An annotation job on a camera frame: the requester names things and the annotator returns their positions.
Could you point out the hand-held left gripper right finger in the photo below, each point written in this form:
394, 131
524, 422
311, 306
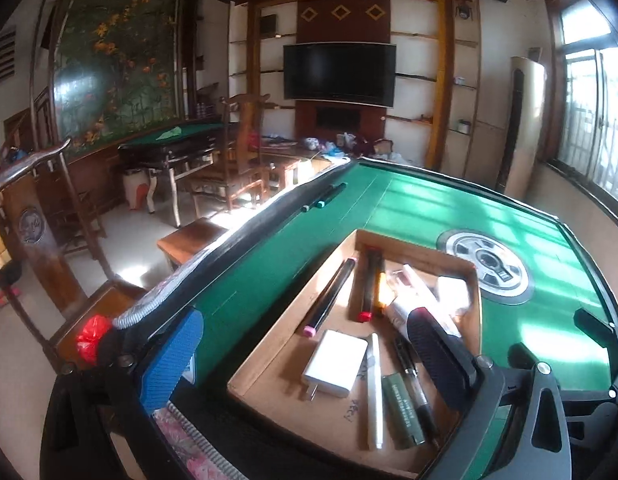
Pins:
434, 355

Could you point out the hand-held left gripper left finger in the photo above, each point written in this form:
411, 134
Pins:
171, 360

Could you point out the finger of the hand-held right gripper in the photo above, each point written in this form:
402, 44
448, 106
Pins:
599, 412
596, 324

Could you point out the black gel pen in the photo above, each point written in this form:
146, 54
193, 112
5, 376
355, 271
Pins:
419, 400

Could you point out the white tube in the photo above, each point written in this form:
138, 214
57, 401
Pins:
401, 312

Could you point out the olive green lighter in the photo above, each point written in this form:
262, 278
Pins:
403, 410

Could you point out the white marker pen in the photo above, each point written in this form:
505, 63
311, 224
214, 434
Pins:
375, 400

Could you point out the clear plastic packet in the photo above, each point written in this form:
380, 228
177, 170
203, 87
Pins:
395, 282

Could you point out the orange pen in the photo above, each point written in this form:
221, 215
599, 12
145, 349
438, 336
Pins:
382, 285

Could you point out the black marker with red end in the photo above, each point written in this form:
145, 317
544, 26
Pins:
369, 285

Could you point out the white rectangular charger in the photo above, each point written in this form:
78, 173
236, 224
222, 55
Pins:
334, 365

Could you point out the cardboard box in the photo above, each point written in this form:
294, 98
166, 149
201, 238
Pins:
284, 380

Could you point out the black marker with pink end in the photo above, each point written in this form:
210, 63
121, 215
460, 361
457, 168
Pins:
331, 295

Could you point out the red plastic bag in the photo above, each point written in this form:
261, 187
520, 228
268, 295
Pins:
91, 337

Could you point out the floral printed pad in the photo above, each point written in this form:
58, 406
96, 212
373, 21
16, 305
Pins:
189, 445

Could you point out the round table centre disc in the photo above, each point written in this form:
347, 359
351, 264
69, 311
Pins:
464, 260

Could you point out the low wooden table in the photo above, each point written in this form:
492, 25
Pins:
194, 240

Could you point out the carved wooden chair with medallion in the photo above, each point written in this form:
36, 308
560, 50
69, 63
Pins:
34, 240

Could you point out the black pen with teal cap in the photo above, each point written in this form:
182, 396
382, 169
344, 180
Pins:
319, 199
334, 195

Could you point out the window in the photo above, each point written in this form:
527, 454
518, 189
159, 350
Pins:
594, 110

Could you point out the beige standing air conditioner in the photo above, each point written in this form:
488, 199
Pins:
526, 120

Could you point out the green topped side table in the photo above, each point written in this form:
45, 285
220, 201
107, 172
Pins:
174, 135

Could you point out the wooden coffee table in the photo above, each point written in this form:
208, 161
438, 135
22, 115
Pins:
289, 157

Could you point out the wooden armchair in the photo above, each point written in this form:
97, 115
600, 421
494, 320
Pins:
246, 125

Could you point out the black television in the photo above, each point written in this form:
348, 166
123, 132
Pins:
339, 72

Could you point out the large flower painting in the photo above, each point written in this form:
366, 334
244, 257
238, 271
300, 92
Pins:
114, 60

